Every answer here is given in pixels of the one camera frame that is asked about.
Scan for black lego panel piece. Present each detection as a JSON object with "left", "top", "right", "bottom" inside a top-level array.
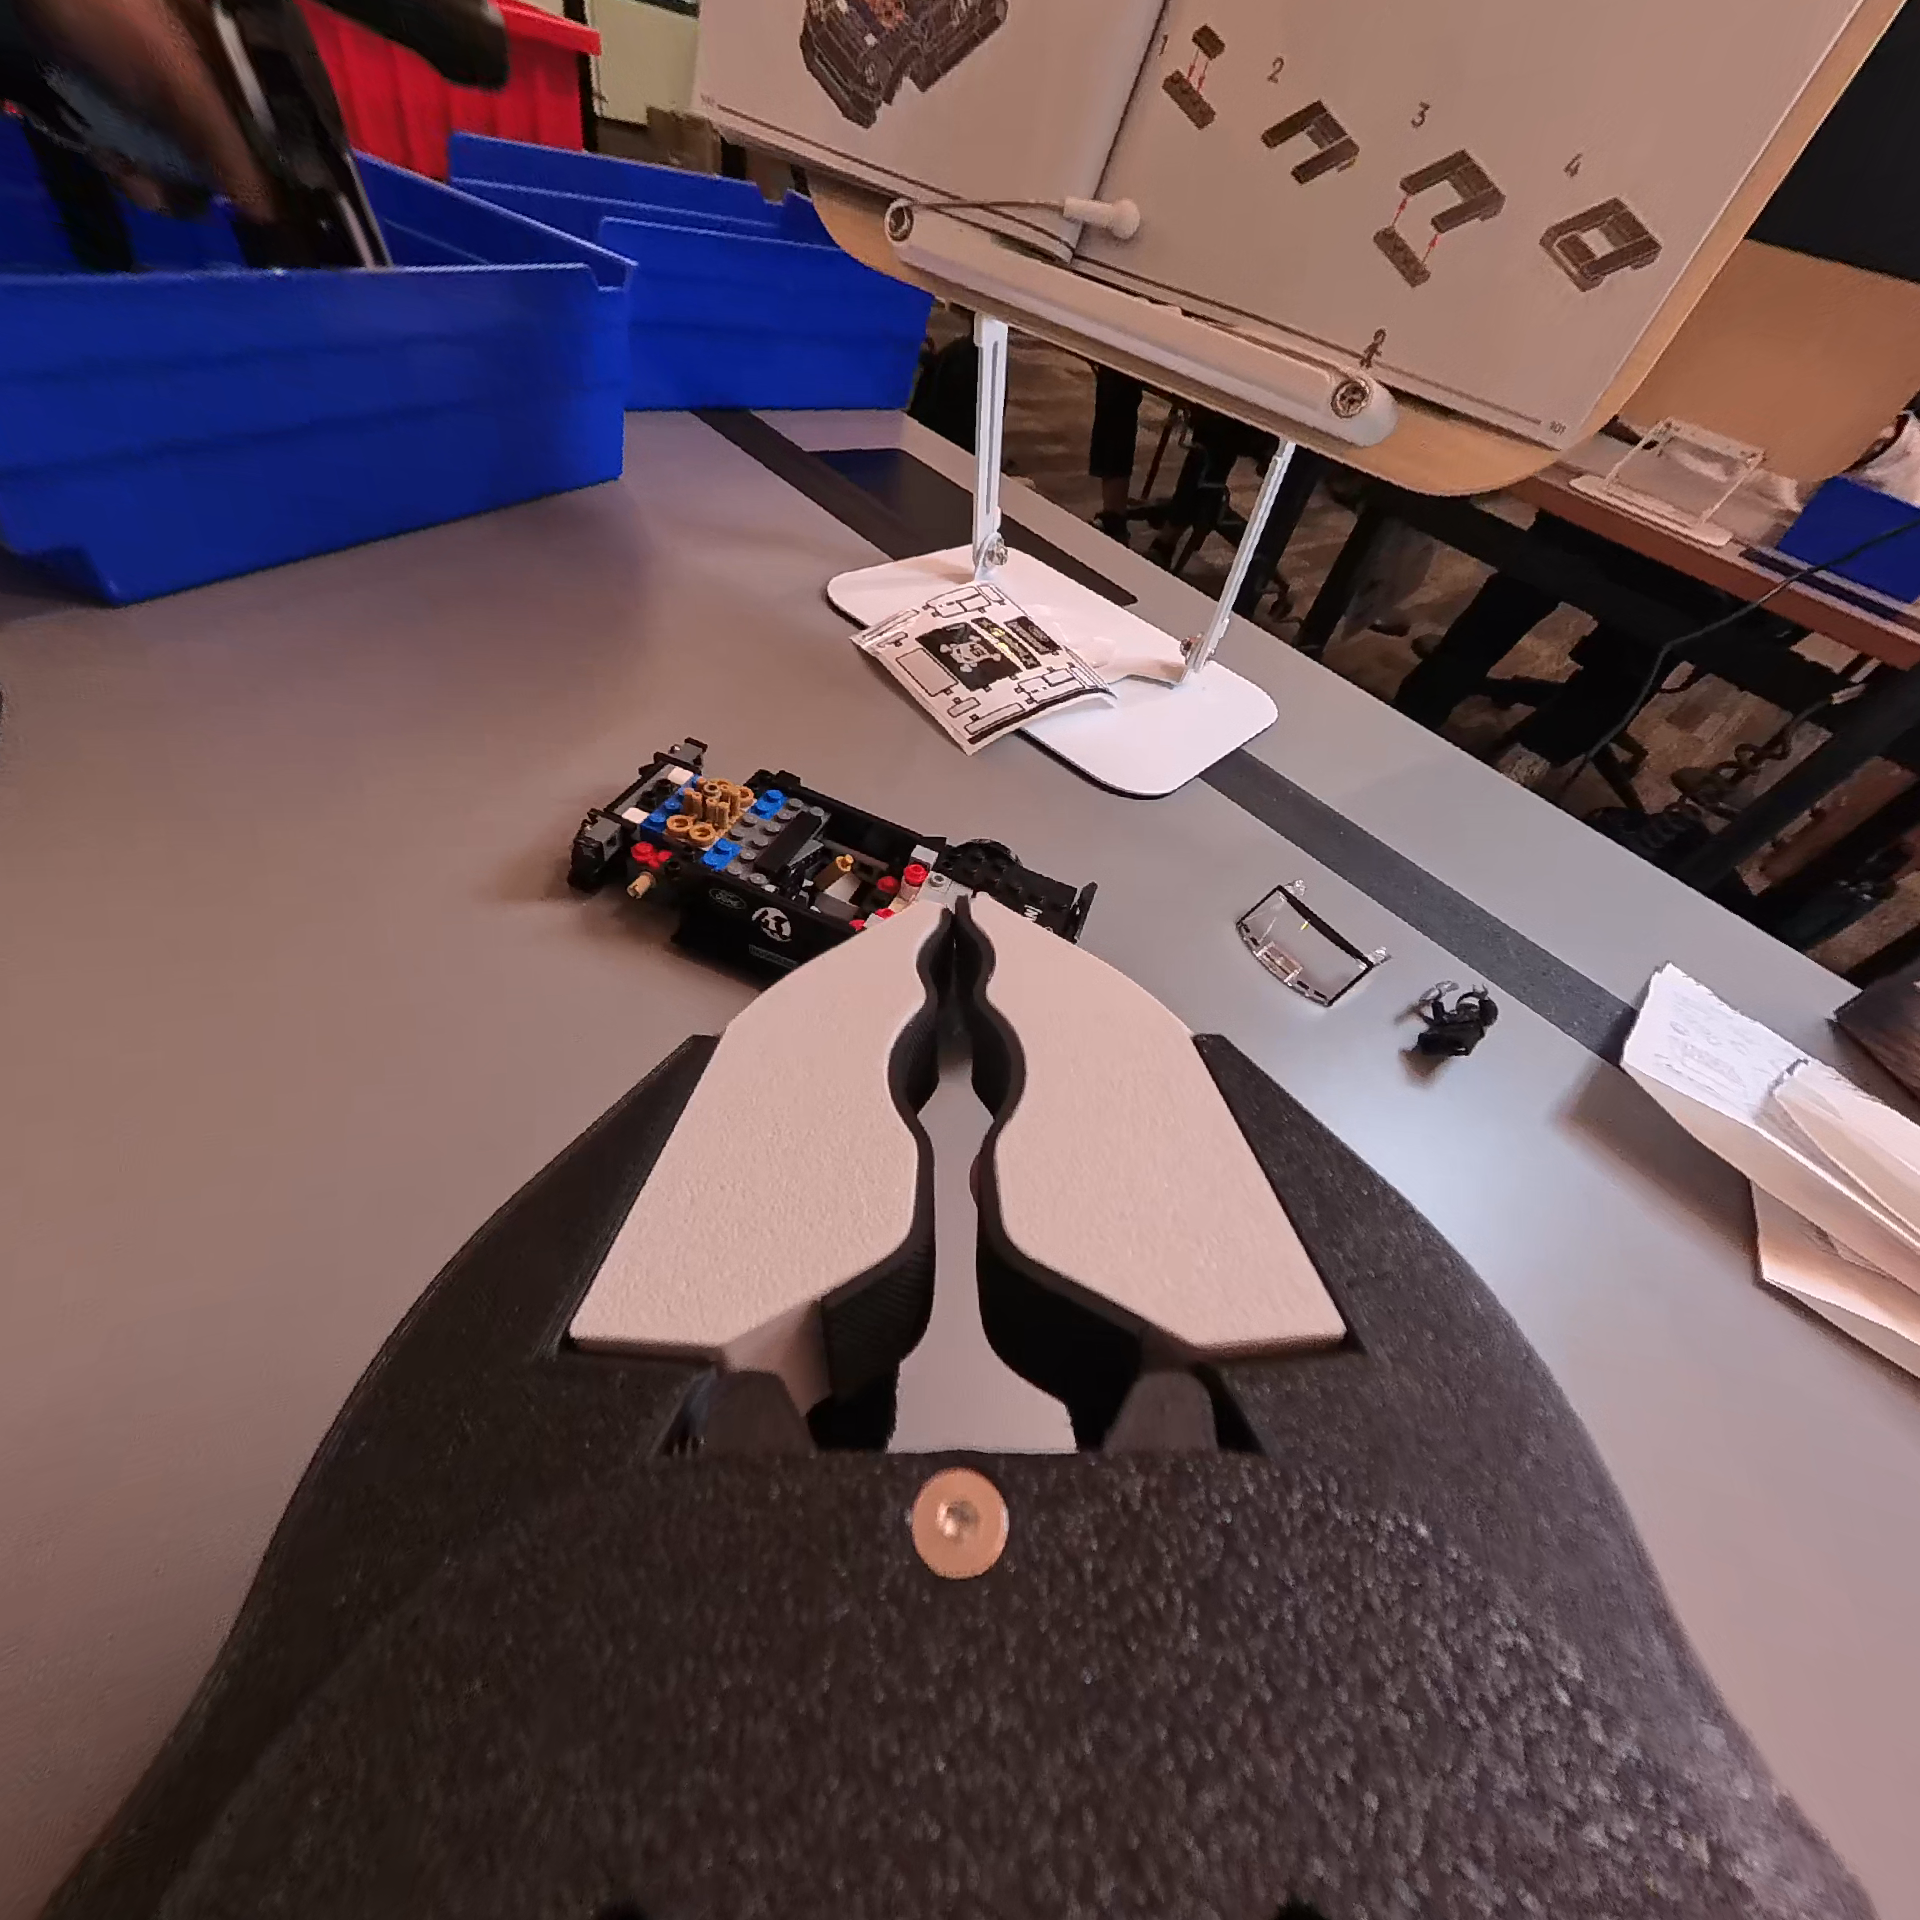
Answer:
[{"left": 1406, "top": 978, "right": 1500, "bottom": 1060}]

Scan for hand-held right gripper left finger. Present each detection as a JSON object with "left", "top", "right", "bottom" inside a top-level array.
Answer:
[{"left": 570, "top": 895, "right": 962, "bottom": 1454}]

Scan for black office chair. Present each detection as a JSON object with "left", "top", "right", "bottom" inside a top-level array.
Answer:
[{"left": 1118, "top": 406, "right": 1319, "bottom": 617}]

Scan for beige and black desk divider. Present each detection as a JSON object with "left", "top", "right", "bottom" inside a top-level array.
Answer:
[{"left": 1620, "top": 236, "right": 1920, "bottom": 480}]

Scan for transparent lego windshield piece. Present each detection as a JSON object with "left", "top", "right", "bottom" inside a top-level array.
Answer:
[{"left": 1233, "top": 880, "right": 1393, "bottom": 1011}]

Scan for person's left hand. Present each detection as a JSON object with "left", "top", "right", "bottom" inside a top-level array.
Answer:
[{"left": 85, "top": 0, "right": 293, "bottom": 230}]

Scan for partly built lego car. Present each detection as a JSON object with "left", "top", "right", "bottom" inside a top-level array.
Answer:
[{"left": 570, "top": 737, "right": 1096, "bottom": 978}]

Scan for lego set box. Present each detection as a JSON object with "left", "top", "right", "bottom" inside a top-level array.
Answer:
[{"left": 1828, "top": 975, "right": 1920, "bottom": 1105}]

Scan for black and white sticker sheet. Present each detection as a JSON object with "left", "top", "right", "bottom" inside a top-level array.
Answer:
[{"left": 849, "top": 584, "right": 1118, "bottom": 760}]

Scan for instruction booklet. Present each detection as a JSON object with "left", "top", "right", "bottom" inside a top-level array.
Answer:
[{"left": 694, "top": 0, "right": 1903, "bottom": 453}]

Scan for wooden desk with black legs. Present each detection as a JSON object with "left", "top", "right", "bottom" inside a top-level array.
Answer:
[{"left": 1307, "top": 439, "right": 1920, "bottom": 957}]

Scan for red plastic bin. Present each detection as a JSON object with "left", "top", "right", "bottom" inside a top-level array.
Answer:
[{"left": 293, "top": 0, "right": 608, "bottom": 180}]

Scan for white paper sheets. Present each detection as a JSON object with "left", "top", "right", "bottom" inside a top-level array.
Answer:
[{"left": 1620, "top": 957, "right": 1920, "bottom": 1387}]

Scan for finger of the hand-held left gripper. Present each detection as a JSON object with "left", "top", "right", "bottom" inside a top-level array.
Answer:
[{"left": 210, "top": 0, "right": 395, "bottom": 279}]

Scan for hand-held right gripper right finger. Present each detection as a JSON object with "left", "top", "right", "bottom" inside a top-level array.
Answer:
[{"left": 967, "top": 895, "right": 1347, "bottom": 1454}]

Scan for small blue parts bin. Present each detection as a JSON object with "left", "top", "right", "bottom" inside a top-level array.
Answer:
[{"left": 1767, "top": 480, "right": 1920, "bottom": 609}]

